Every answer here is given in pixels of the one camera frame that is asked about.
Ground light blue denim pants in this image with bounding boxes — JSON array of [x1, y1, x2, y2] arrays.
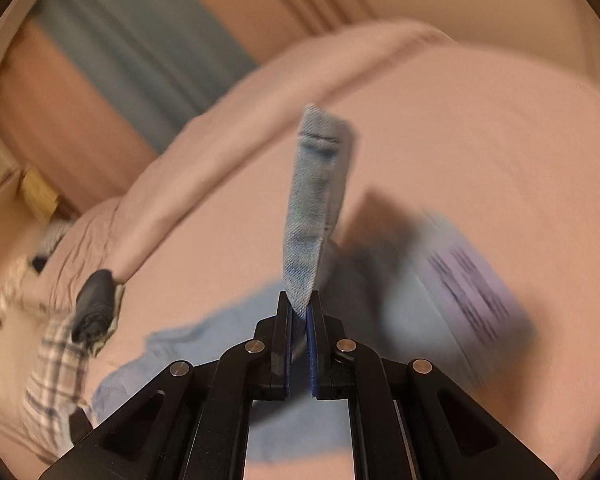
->
[[91, 104, 537, 466]]

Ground dark folded garment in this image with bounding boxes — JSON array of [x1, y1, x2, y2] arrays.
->
[[72, 269, 118, 343]]

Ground blue curtain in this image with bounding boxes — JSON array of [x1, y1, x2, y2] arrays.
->
[[30, 0, 258, 153]]

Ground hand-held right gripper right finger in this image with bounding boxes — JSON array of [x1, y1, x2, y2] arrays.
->
[[306, 290, 557, 480]]

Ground pink duvet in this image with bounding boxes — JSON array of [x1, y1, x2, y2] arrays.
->
[[115, 17, 456, 281]]

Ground bed with pink sheet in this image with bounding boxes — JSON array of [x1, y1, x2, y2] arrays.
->
[[0, 45, 600, 480]]

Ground plaid pillow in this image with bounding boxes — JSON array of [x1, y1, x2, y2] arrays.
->
[[0, 280, 96, 461]]

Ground pink wrinkled pillow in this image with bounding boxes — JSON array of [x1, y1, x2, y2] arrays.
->
[[45, 195, 131, 311]]

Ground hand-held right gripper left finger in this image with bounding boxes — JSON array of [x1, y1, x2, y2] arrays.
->
[[39, 291, 294, 480]]

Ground white stuffed toy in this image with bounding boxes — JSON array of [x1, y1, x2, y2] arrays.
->
[[30, 220, 73, 273]]

